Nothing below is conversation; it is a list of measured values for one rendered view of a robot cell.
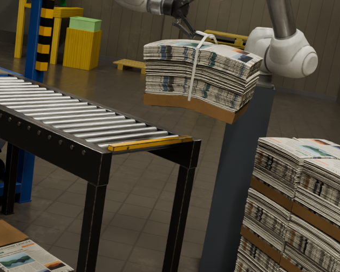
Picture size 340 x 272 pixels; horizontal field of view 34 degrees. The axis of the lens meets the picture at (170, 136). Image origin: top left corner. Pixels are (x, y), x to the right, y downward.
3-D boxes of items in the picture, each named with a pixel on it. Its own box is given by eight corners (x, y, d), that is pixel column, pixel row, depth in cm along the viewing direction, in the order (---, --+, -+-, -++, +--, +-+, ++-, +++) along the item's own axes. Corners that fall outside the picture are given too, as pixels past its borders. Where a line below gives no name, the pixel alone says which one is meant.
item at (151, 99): (203, 95, 232) (204, 85, 231) (183, 107, 206) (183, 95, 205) (167, 93, 237) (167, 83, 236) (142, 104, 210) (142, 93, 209)
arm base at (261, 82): (229, 76, 287) (230, 66, 285) (272, 84, 284) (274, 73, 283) (227, 81, 269) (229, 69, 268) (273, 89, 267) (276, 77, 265)
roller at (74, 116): (117, 123, 258) (119, 113, 256) (31, 130, 222) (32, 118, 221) (110, 121, 261) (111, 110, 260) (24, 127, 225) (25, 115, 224)
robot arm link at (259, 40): (256, 69, 286) (264, 26, 281) (283, 76, 272) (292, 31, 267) (233, 68, 276) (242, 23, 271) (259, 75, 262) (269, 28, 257)
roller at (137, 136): (162, 129, 240) (162, 141, 241) (76, 138, 204) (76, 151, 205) (171, 130, 237) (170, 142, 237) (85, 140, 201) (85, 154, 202)
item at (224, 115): (246, 110, 228) (250, 101, 227) (232, 124, 201) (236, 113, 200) (210, 97, 231) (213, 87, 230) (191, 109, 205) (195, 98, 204)
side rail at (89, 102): (197, 167, 235) (202, 139, 232) (189, 168, 230) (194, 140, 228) (14, 94, 317) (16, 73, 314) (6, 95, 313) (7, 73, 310)
